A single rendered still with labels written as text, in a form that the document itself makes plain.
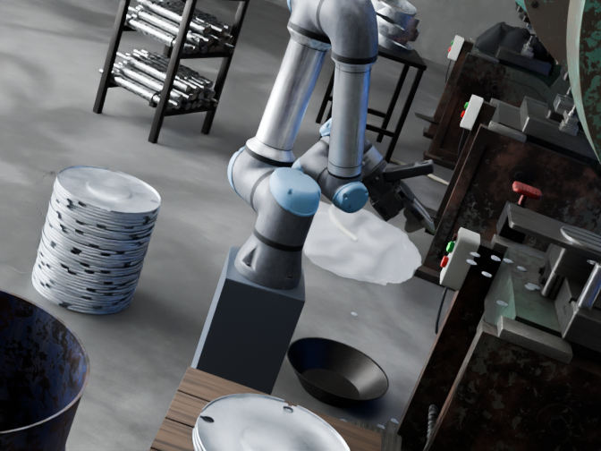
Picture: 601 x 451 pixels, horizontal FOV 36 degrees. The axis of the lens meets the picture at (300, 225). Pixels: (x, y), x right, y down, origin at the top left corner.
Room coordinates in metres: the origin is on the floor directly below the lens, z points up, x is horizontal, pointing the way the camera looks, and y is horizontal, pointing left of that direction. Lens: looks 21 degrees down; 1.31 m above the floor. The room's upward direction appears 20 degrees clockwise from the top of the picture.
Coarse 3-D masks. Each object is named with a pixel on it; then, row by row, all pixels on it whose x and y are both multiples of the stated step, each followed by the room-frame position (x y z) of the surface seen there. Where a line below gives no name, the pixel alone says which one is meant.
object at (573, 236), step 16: (512, 208) 1.90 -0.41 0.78; (512, 224) 1.80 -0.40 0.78; (528, 224) 1.83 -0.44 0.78; (544, 224) 1.87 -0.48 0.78; (560, 224) 1.91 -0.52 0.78; (544, 240) 1.80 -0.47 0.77; (560, 240) 1.80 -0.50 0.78; (576, 240) 1.82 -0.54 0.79; (592, 240) 1.86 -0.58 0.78; (560, 256) 1.82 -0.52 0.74; (576, 256) 1.81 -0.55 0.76; (592, 256) 1.79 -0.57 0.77; (544, 272) 1.88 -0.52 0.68; (560, 272) 1.81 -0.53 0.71; (576, 272) 1.81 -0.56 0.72; (544, 288) 1.82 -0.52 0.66
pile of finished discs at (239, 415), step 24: (216, 408) 1.45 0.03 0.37; (240, 408) 1.47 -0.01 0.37; (264, 408) 1.50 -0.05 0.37; (288, 408) 1.54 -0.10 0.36; (192, 432) 1.37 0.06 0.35; (216, 432) 1.37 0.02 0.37; (240, 432) 1.40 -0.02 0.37; (264, 432) 1.41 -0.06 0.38; (288, 432) 1.44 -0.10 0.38; (312, 432) 1.48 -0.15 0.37; (336, 432) 1.50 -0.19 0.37
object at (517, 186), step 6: (516, 186) 2.17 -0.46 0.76; (522, 186) 2.19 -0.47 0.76; (528, 186) 2.21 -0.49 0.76; (522, 192) 2.17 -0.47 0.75; (528, 192) 2.17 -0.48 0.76; (534, 192) 2.17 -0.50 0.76; (540, 192) 2.19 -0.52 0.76; (522, 198) 2.19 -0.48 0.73; (534, 198) 2.16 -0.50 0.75; (540, 198) 2.17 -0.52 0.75; (522, 204) 2.19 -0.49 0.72
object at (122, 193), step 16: (64, 176) 2.36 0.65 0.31; (80, 176) 2.39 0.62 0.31; (96, 176) 2.43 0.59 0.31; (112, 176) 2.47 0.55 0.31; (128, 176) 2.51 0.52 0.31; (80, 192) 2.29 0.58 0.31; (96, 192) 2.31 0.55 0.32; (112, 192) 2.35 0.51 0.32; (128, 192) 2.39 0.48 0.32; (144, 192) 2.44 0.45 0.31; (112, 208) 2.26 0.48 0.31; (128, 208) 2.29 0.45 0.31; (144, 208) 2.33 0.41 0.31
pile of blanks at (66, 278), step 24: (48, 216) 2.30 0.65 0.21; (72, 216) 2.23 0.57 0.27; (96, 216) 2.23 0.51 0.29; (48, 240) 2.27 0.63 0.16; (72, 240) 2.25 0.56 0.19; (96, 240) 2.23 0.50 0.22; (120, 240) 2.27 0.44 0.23; (144, 240) 2.33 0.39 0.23; (48, 264) 2.25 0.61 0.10; (72, 264) 2.23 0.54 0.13; (96, 264) 2.24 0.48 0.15; (120, 264) 2.27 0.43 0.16; (48, 288) 2.24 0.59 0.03; (72, 288) 2.23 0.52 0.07; (96, 288) 2.24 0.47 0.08; (120, 288) 2.29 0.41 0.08; (96, 312) 2.25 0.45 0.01
